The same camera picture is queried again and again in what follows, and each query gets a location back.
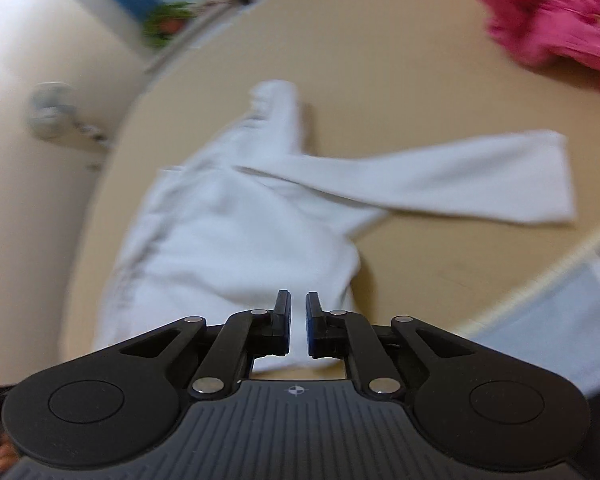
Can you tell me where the white standing fan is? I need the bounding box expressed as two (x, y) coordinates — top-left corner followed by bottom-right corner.
(23, 81), (112, 174)

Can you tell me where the beige bed mat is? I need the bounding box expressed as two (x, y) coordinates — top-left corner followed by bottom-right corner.
(60, 0), (600, 368)

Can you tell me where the white t-shirt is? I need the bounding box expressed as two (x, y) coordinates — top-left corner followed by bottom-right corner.
(94, 80), (577, 372)

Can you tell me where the potted green plant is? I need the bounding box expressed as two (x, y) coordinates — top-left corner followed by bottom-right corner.
(142, 1), (196, 49)

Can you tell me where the striped blue bed sheet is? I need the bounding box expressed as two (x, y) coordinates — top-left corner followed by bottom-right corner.
(456, 246), (600, 396)

